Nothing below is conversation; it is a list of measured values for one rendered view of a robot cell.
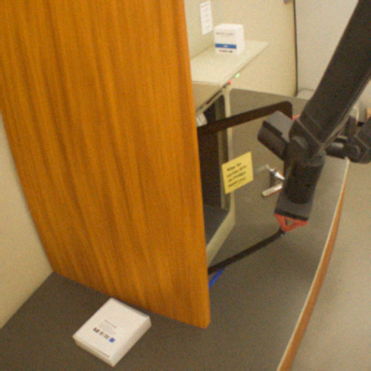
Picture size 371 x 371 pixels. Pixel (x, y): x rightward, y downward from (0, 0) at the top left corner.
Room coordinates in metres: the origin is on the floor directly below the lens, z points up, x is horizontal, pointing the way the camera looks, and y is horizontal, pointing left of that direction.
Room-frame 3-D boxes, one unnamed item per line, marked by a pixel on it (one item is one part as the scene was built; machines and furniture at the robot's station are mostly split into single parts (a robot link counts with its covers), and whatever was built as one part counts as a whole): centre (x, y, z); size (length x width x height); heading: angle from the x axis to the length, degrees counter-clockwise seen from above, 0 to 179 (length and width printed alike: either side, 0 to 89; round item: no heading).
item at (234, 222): (0.79, -0.12, 1.19); 0.30 x 0.01 x 0.40; 117
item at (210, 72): (0.83, -0.10, 1.46); 0.32 x 0.12 x 0.10; 150
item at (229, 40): (0.86, -0.12, 1.54); 0.05 x 0.05 x 0.06; 61
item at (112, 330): (0.60, 0.21, 0.96); 0.16 x 0.12 x 0.04; 144
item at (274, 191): (0.79, -0.20, 1.20); 0.10 x 0.05 x 0.03; 117
